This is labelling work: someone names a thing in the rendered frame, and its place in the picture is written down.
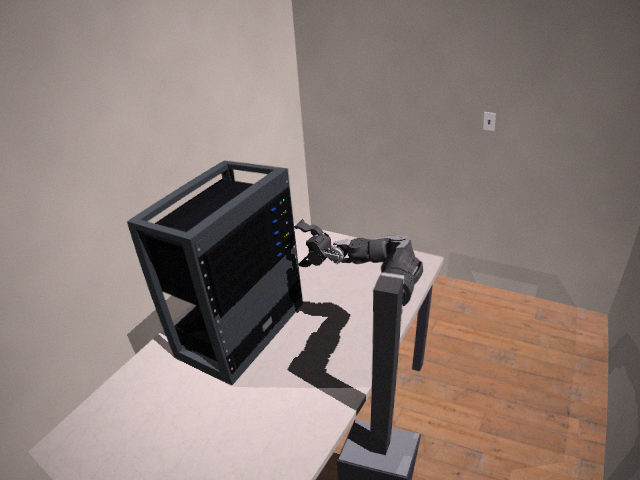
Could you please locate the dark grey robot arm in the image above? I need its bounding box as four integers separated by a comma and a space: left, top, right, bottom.
327, 235, 423, 313

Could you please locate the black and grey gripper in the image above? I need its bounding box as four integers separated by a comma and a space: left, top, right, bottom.
294, 219, 340, 267

